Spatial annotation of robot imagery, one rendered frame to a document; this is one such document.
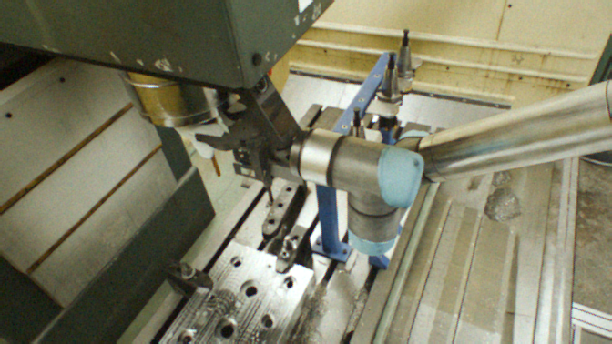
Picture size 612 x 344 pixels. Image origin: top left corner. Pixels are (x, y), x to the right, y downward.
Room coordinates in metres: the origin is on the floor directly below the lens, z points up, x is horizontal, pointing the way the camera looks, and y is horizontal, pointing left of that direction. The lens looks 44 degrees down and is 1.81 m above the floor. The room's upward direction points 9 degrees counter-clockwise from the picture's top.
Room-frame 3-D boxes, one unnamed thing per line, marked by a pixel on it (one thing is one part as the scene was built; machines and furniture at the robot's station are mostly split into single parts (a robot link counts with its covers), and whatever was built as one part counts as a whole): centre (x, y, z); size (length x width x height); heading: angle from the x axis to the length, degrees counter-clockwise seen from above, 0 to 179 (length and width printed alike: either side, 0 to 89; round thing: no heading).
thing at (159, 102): (0.54, 0.14, 1.54); 0.16 x 0.16 x 0.12
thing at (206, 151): (0.50, 0.14, 1.42); 0.09 x 0.03 x 0.06; 71
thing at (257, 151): (0.47, 0.04, 1.42); 0.12 x 0.08 x 0.09; 58
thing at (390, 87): (0.84, -0.24, 1.26); 0.04 x 0.04 x 0.07
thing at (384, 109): (0.79, -0.21, 1.21); 0.07 x 0.05 x 0.01; 58
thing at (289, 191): (0.78, 0.06, 0.93); 0.26 x 0.05 x 0.06; 153
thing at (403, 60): (0.93, -0.30, 1.26); 0.04 x 0.04 x 0.07
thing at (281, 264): (0.58, 0.05, 0.97); 0.13 x 0.03 x 0.15; 148
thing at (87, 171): (0.77, 0.52, 1.16); 0.48 x 0.05 x 0.51; 148
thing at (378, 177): (0.38, -0.10, 1.42); 0.11 x 0.08 x 0.09; 58
